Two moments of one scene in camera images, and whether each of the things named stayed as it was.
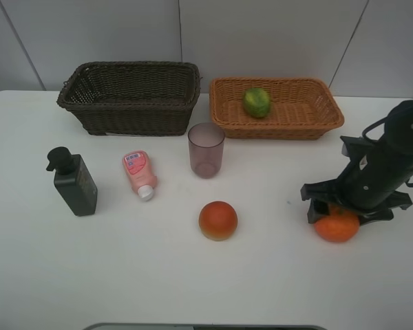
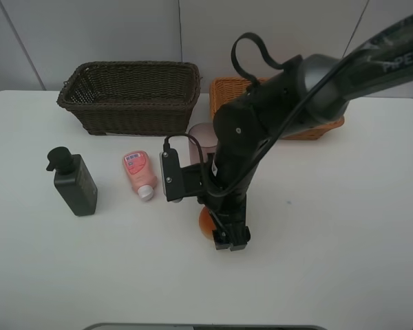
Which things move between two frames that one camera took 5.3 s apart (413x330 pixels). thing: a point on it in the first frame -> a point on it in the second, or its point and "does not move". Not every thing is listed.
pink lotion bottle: (140, 171) does not move
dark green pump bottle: (73, 181) does not move
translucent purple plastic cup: (206, 143) does not move
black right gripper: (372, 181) -> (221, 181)
